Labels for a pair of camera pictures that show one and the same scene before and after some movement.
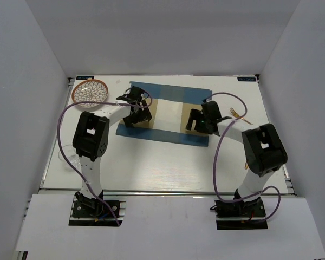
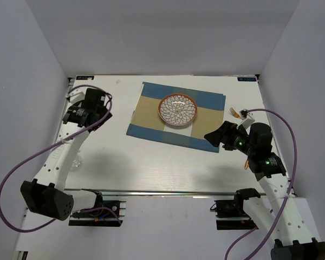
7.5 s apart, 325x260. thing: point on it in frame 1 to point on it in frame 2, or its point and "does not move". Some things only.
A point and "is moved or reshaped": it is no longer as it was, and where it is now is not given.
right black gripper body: [202, 125] to [237, 140]
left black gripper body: [140, 116] to [103, 114]
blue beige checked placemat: [171, 107] is moved or reshaped
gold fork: [235, 114] does not move
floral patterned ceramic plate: [89, 90] is moved or reshaped
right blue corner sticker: [246, 79] does not move
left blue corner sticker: [84, 77] does not move
